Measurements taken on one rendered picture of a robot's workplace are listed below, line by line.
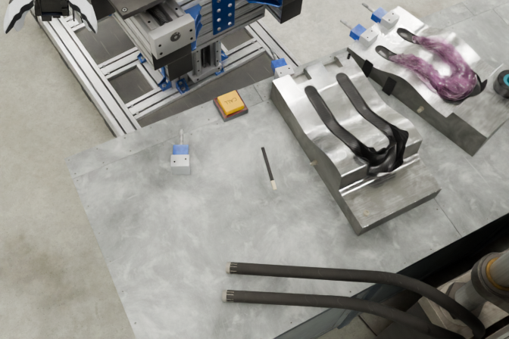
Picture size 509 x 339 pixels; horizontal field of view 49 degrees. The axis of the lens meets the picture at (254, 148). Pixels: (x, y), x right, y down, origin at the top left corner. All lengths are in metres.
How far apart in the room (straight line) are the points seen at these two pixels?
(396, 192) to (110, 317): 1.25
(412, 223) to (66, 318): 1.38
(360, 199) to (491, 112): 0.47
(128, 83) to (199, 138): 0.93
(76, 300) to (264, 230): 1.05
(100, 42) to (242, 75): 0.67
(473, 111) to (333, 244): 0.55
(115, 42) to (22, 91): 0.52
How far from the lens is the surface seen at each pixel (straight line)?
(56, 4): 1.14
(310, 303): 1.41
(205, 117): 1.69
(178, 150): 1.59
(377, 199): 1.55
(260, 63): 2.56
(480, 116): 1.72
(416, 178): 1.61
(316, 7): 3.11
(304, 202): 1.57
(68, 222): 2.48
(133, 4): 1.65
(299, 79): 1.70
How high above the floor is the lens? 2.22
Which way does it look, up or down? 60 degrees down
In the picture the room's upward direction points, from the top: 5 degrees clockwise
